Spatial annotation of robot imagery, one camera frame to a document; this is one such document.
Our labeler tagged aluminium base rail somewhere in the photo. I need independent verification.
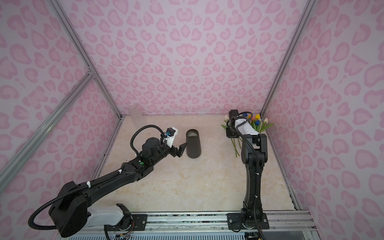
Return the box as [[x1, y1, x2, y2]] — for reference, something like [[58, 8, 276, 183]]
[[71, 211, 320, 240]]

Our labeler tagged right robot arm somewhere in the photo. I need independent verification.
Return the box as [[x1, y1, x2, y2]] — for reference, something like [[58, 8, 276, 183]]
[[226, 110, 269, 230]]

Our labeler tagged clear plastic cup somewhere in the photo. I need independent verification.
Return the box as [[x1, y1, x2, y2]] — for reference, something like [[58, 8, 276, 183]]
[[128, 103, 147, 129]]

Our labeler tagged white tulip far right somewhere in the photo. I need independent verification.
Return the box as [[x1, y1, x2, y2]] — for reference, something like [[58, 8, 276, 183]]
[[260, 118, 274, 133]]

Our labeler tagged dark grey vase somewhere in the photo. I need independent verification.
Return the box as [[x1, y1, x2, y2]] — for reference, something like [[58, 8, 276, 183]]
[[186, 129, 202, 159]]

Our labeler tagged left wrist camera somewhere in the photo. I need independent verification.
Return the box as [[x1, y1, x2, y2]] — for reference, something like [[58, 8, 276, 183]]
[[165, 127, 178, 148]]

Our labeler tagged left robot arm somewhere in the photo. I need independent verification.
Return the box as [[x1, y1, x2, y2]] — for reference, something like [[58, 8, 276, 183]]
[[28, 125, 188, 238]]

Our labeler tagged aluminium frame left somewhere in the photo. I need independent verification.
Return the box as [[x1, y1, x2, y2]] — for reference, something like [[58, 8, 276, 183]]
[[1, 1, 123, 193]]

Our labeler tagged aluminium corner post right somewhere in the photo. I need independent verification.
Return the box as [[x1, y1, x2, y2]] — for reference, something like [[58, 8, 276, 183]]
[[261, 0, 319, 118]]

